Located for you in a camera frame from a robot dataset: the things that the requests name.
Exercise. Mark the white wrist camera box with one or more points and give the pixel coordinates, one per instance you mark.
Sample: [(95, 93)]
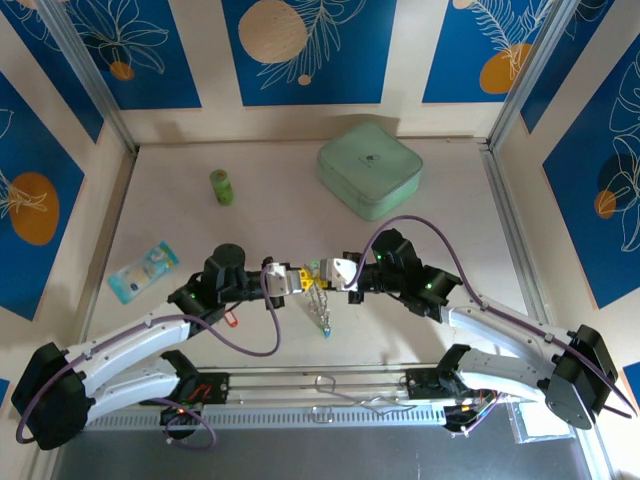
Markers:
[(280, 277), (340, 272)]

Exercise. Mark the green key tag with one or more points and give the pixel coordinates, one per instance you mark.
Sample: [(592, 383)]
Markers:
[(313, 262)]

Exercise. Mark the black controller board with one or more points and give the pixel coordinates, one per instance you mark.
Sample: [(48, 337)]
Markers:
[(177, 415)]

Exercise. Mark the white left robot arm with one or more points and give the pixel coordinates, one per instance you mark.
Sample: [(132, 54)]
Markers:
[(135, 335)]

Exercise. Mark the metal key holder with rings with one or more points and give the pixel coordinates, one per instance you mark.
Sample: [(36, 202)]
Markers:
[(317, 305)]

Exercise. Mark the small green bottle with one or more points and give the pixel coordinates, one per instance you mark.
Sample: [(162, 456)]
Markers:
[(222, 187)]

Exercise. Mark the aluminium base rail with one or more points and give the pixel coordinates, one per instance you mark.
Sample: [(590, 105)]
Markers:
[(275, 372)]

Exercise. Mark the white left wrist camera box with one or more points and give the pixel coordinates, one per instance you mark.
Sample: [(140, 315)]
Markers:
[(280, 277)]

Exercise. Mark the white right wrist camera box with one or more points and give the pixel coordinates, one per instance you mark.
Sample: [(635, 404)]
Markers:
[(340, 272)]

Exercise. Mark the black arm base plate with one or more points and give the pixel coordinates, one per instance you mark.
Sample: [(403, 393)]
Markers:
[(420, 385), (210, 387)]

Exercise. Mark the aluminium frame post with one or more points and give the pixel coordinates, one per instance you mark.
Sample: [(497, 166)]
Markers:
[(85, 75), (530, 75)]

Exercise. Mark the key with red tag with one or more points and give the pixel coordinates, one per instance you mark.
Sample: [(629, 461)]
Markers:
[(230, 319)]

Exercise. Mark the mint green zippered pouch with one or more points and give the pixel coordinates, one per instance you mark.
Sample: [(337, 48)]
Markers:
[(370, 165)]

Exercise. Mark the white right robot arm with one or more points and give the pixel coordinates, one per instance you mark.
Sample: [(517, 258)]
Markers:
[(500, 325)]

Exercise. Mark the aluminium table side rail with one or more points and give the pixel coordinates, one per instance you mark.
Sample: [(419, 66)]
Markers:
[(107, 225), (510, 225)]

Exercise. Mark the light blue wipes packet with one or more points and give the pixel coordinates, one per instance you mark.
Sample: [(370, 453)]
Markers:
[(142, 272)]

